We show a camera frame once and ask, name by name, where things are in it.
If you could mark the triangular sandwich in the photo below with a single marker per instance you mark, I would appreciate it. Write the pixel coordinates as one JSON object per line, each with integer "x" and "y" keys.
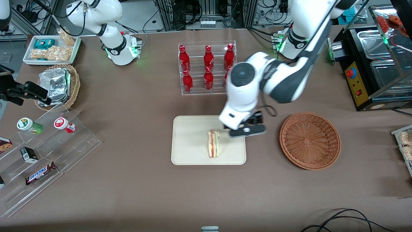
{"x": 214, "y": 145}

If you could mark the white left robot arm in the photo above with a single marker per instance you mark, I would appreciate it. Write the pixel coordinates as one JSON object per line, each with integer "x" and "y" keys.
{"x": 289, "y": 77}

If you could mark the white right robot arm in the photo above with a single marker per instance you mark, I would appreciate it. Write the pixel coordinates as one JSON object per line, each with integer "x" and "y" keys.
{"x": 96, "y": 19}

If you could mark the beige rectangular tray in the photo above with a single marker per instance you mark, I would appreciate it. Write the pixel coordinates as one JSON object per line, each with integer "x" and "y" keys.
{"x": 190, "y": 140}

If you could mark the light wicker basket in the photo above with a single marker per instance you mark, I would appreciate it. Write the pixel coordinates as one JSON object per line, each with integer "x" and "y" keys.
{"x": 74, "y": 85}

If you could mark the white snack tray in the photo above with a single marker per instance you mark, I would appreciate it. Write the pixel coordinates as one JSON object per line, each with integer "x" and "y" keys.
{"x": 29, "y": 51}

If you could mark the brown wicker basket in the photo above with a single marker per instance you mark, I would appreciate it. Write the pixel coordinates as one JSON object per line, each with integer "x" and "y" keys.
{"x": 309, "y": 141}

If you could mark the silver foil container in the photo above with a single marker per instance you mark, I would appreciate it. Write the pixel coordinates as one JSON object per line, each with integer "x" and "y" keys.
{"x": 56, "y": 85}

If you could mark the green lid cup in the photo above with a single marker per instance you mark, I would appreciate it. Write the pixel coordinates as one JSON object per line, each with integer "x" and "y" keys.
{"x": 28, "y": 125}

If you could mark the red cola bottle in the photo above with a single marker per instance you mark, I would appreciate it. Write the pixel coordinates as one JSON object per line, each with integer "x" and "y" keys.
{"x": 228, "y": 56}
{"x": 226, "y": 79}
{"x": 208, "y": 58}
{"x": 208, "y": 80}
{"x": 184, "y": 59}
{"x": 188, "y": 83}

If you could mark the large peanut bag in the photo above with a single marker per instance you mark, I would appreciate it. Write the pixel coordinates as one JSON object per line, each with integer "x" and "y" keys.
{"x": 51, "y": 54}

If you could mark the red lid cup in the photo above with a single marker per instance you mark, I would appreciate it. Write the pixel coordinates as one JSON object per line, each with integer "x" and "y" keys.
{"x": 62, "y": 124}

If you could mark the teal snack packet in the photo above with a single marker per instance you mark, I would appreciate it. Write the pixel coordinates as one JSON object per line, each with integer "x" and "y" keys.
{"x": 44, "y": 43}

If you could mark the small black carton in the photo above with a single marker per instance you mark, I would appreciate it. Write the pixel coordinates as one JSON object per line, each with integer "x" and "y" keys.
{"x": 29, "y": 155}

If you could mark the small peanut bag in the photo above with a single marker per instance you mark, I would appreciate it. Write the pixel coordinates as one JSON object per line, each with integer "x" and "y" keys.
{"x": 67, "y": 38}

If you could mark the clear acrylic bottle rack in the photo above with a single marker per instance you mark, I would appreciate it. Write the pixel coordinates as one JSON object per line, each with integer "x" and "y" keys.
{"x": 196, "y": 64}

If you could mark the clear acrylic stepped display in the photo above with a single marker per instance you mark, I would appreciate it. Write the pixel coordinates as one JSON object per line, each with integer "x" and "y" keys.
{"x": 74, "y": 145}

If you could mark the Snickers bar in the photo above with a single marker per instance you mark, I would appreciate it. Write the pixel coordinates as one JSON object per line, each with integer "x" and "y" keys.
{"x": 40, "y": 174}

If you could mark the white power strip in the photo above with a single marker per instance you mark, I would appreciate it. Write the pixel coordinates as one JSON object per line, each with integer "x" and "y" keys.
{"x": 208, "y": 23}

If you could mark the grey device edge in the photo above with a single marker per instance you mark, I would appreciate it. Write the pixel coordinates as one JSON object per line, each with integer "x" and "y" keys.
{"x": 210, "y": 229}

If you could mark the silver metal fitting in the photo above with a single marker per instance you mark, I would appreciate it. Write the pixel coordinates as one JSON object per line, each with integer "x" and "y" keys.
{"x": 334, "y": 50}

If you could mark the red emergency stop button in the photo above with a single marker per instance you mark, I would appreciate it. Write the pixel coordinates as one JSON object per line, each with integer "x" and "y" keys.
{"x": 351, "y": 72}

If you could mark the black metal food warmer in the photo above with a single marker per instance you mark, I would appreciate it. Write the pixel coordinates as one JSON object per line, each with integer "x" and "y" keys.
{"x": 360, "y": 93}

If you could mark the large metal pan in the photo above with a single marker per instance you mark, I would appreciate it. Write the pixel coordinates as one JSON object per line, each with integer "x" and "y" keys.
{"x": 386, "y": 74}

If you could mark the small metal pan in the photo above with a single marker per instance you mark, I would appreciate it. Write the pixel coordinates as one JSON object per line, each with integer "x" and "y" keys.
{"x": 375, "y": 43}

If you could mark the wrapped pastry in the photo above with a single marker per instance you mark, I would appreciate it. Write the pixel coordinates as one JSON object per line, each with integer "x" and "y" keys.
{"x": 408, "y": 154}
{"x": 406, "y": 138}

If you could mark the orange food pieces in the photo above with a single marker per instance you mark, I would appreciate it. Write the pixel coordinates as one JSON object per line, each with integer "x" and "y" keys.
{"x": 391, "y": 22}

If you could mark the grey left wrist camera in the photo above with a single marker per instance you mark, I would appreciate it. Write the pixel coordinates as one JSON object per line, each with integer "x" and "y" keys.
{"x": 248, "y": 131}

